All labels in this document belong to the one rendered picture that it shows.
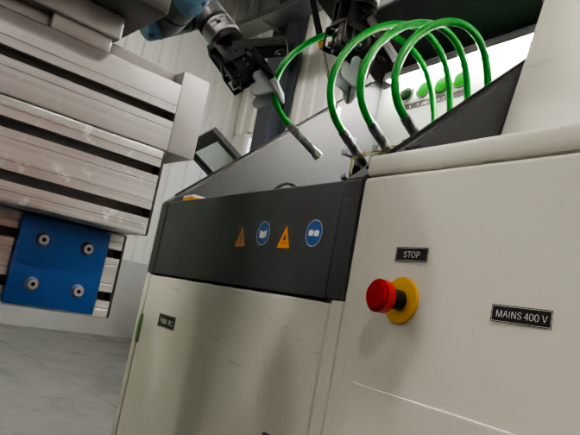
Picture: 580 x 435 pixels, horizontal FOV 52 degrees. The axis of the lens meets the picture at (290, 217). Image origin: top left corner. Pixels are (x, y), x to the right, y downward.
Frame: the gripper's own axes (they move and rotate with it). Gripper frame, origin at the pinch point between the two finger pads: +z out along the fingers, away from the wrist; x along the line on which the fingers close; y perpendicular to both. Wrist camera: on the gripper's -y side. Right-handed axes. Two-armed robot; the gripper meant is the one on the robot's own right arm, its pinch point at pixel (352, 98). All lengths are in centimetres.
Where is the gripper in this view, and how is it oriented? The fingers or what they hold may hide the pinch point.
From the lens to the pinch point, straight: 123.2
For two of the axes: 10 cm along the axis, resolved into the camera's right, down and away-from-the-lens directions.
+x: 5.5, -0.3, -8.3
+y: -8.2, -2.4, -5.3
